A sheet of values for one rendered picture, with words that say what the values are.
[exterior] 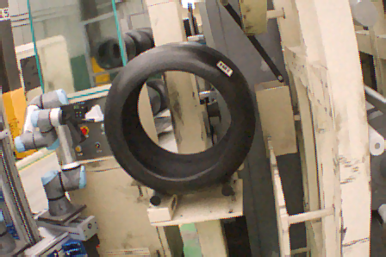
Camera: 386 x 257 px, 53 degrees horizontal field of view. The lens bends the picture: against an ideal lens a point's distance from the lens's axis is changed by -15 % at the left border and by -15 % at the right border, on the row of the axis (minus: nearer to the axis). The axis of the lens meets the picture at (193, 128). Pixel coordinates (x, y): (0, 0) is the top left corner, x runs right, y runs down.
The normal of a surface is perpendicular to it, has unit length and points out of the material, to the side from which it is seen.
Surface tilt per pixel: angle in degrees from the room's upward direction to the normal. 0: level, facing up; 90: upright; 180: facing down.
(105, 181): 90
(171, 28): 90
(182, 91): 90
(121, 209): 90
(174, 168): 39
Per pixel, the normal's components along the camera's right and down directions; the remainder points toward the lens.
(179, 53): -0.03, -0.54
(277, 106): -0.10, 0.26
